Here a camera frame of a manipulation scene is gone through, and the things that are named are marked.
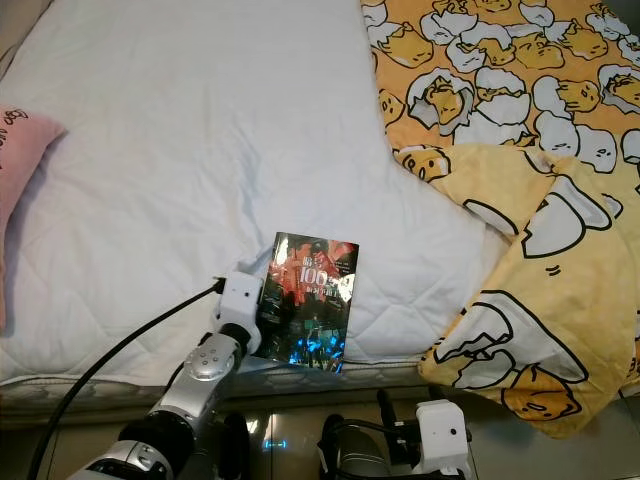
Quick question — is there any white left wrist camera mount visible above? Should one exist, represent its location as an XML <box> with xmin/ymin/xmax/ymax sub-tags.
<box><xmin>215</xmin><ymin>270</ymin><xmax>266</xmax><ymax>341</ymax></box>

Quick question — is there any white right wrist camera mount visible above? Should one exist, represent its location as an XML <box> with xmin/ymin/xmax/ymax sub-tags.
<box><xmin>415</xmin><ymin>400</ymin><xmax>471</xmax><ymax>476</ymax></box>

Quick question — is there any pink printed pillow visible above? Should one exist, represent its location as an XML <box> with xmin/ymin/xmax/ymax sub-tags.
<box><xmin>0</xmin><ymin>105</ymin><xmax>69</xmax><ymax>301</ymax></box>

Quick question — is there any dark glossy paperback book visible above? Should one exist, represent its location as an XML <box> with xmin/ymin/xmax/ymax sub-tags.
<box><xmin>265</xmin><ymin>232</ymin><xmax>359</xmax><ymax>374</ymax></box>

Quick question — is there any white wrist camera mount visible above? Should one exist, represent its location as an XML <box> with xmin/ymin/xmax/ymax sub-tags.
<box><xmin>415</xmin><ymin>400</ymin><xmax>471</xmax><ymax>476</ymax></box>
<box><xmin>215</xmin><ymin>270</ymin><xmax>266</xmax><ymax>341</ymax></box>

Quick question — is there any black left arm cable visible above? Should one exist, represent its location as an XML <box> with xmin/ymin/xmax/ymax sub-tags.
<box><xmin>25</xmin><ymin>282</ymin><xmax>226</xmax><ymax>480</ymax></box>

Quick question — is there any yellow cartoon egg blanket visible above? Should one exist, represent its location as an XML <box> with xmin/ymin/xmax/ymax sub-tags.
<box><xmin>360</xmin><ymin>0</ymin><xmax>640</xmax><ymax>441</ymax></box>

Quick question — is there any white quilted bed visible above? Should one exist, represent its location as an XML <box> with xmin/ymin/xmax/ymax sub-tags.
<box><xmin>0</xmin><ymin>0</ymin><xmax>640</xmax><ymax>421</ymax></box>

